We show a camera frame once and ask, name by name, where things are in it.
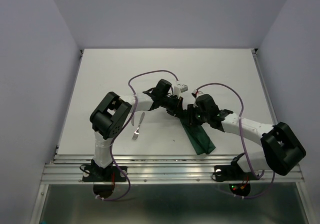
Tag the silver fork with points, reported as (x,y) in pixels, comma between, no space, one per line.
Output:
(136,133)

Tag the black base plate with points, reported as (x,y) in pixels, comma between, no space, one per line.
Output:
(95,174)
(223,173)

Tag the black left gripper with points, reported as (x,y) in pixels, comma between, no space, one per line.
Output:
(177,110)

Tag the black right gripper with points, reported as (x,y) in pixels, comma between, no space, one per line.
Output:
(190,109)

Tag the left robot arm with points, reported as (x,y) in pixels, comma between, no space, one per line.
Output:
(108,118)

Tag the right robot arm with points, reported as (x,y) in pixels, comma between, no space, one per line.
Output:
(281,149)

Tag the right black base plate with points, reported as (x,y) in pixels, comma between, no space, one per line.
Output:
(223,173)

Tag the aluminium frame rail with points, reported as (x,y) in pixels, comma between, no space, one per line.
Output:
(167,182)

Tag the silver table knife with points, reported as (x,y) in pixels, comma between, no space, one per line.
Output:
(133,120)

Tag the dark green cloth napkin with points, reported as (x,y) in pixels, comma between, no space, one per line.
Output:
(198,138)

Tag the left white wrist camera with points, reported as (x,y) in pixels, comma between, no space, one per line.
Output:
(179,88)

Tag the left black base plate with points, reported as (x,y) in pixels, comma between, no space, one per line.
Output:
(95,174)

